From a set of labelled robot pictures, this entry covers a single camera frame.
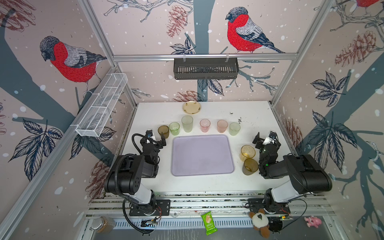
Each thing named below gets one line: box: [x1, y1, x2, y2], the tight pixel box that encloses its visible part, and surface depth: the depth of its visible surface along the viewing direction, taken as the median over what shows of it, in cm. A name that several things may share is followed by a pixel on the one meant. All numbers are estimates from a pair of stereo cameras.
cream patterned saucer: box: [182, 101, 202, 114], surface depth 122 cm
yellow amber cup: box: [240, 144, 256, 162], surface depth 90 cm
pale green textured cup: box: [229, 122, 241, 136], surface depth 102 cm
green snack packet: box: [200, 211, 218, 236], surface depth 70 cm
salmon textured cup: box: [217, 119, 229, 134], surface depth 103 cm
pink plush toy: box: [304, 215, 322, 229], surface depth 69 cm
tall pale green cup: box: [181, 115, 194, 133], surface depth 101 cm
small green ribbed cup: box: [169, 121, 180, 136], surface depth 102 cm
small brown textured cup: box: [158, 125, 170, 139], surface depth 100 cm
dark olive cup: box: [242, 158, 259, 176], surface depth 83 cm
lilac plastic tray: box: [171, 134, 234, 176], surface depth 95 cm
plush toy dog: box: [249, 209, 271, 239], surface depth 69 cm
